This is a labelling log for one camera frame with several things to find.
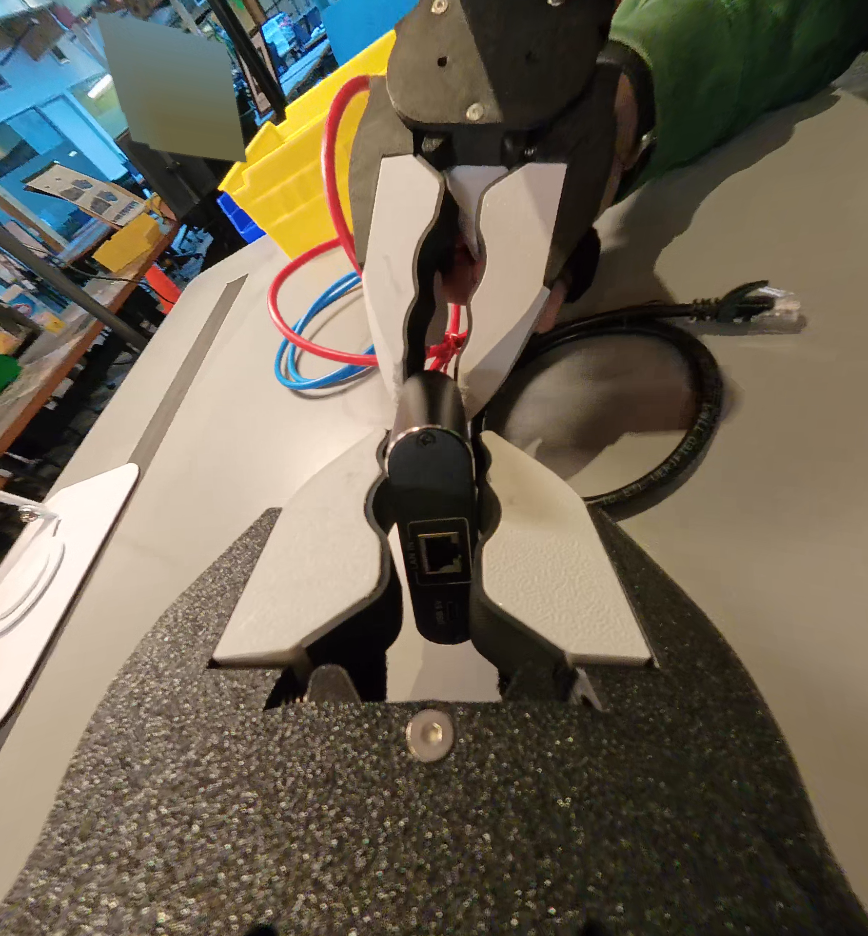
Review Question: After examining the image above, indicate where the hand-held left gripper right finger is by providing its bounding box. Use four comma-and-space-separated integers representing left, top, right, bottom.
471, 430, 656, 669

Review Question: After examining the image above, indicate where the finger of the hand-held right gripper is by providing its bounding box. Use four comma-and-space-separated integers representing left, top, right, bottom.
363, 151, 447, 407
452, 161, 572, 412

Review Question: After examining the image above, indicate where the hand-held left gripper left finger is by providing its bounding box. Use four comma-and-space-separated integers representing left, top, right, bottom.
212, 435, 406, 669

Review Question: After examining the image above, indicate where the red ethernet cable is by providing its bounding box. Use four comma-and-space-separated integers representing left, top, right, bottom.
268, 73, 472, 375

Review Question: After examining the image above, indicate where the black ethernet port adapter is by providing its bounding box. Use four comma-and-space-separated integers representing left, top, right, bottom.
386, 369, 479, 646

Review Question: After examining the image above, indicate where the blue ethernet cable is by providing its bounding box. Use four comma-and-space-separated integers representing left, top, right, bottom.
275, 271, 380, 396

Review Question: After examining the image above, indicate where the black ethernet cable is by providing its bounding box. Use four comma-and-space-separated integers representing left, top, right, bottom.
478, 280, 804, 524

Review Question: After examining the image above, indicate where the person's right forearm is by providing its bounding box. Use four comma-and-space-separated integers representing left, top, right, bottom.
610, 0, 868, 193

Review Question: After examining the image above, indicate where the person's right hand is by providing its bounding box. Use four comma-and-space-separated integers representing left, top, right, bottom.
540, 50, 660, 336

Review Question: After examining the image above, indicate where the large yellow storage bin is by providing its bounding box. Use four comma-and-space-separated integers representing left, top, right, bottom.
218, 29, 398, 262

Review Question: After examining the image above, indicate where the blue storage bin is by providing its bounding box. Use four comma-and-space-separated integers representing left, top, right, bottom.
217, 192, 267, 244

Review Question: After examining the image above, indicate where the white lamp base plate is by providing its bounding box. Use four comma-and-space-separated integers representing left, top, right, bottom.
0, 462, 141, 748

